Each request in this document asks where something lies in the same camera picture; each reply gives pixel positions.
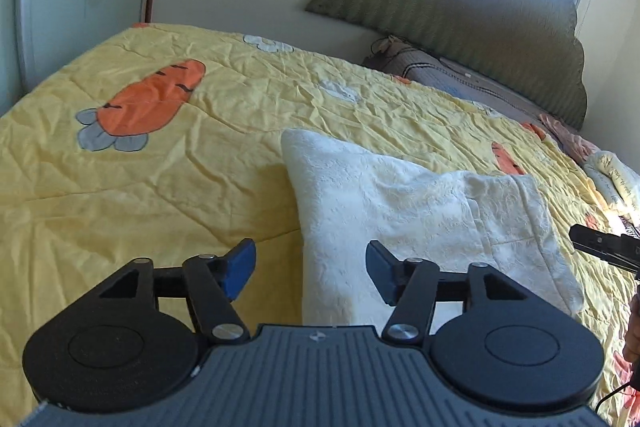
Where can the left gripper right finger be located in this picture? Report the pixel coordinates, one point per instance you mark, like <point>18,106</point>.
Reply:
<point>410,288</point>

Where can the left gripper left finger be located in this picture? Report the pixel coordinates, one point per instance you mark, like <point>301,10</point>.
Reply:
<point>212,284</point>

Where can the white textured pants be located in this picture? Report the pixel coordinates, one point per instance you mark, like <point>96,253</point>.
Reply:
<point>348,197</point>

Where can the person's right hand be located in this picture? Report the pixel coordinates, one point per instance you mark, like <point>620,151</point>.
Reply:
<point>631,351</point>

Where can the folded cream blanket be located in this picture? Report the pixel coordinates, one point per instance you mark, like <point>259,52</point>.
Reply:
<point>616,182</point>

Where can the pink cloth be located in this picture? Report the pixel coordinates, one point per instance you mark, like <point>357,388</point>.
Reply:
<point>573,144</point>

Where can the yellow carrot print quilt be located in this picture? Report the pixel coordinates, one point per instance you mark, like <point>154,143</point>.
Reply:
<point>164,142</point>

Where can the striped grey pillow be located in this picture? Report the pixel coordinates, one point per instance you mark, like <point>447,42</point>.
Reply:
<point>396,57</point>

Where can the green padded headboard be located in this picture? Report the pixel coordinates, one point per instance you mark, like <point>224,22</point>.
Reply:
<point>529,46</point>

